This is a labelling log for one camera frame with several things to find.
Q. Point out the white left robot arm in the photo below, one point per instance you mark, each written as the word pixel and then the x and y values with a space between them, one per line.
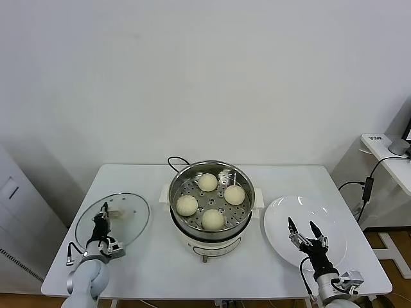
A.
pixel 86 279

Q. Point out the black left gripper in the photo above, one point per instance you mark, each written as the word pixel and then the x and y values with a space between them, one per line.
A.
pixel 101 229

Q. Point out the white cabinet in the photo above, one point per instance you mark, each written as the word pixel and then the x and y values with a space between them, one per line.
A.
pixel 19 208

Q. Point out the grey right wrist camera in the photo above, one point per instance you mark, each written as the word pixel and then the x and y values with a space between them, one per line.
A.
pixel 351 279

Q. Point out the grey computer monitor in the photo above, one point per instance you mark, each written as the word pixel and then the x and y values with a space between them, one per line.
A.
pixel 401 122

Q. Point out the white side desk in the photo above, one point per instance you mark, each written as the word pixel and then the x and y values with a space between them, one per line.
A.
pixel 395 173

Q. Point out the stainless steel steamer basket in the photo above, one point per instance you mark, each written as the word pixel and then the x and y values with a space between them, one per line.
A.
pixel 224 211

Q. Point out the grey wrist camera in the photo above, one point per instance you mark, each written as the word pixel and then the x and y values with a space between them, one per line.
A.
pixel 114 249
pixel 351 279

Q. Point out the grey round stand base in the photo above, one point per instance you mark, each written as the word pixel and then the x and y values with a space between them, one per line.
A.
pixel 398 147

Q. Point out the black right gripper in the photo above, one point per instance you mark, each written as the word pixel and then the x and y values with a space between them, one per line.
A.
pixel 318 258

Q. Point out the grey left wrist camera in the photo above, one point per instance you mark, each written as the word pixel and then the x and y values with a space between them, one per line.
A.
pixel 114 249

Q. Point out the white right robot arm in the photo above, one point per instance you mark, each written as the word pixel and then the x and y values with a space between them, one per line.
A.
pixel 327 288

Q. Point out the round glass pot lid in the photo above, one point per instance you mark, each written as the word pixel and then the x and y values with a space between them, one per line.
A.
pixel 135 224

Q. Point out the white steamed baozi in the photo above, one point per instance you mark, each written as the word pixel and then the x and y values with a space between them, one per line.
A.
pixel 212 219
pixel 234 195
pixel 187 205
pixel 207 183

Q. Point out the large white plate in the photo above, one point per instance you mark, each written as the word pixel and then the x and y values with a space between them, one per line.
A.
pixel 305 215

